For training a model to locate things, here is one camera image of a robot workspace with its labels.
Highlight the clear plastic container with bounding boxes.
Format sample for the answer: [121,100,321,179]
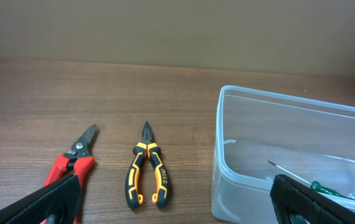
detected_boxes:
[211,85,355,223]

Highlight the orange black pliers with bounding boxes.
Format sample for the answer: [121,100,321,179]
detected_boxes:
[125,121,171,210]

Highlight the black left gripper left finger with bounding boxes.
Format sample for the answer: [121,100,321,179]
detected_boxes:
[0,174,82,224]

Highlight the green handled screwdriver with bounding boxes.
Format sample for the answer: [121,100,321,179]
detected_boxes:
[268,161,353,200]

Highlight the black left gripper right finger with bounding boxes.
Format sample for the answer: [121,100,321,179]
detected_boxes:
[270,174,355,224]

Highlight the red handled snips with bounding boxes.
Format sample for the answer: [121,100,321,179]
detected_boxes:
[43,124,98,203]

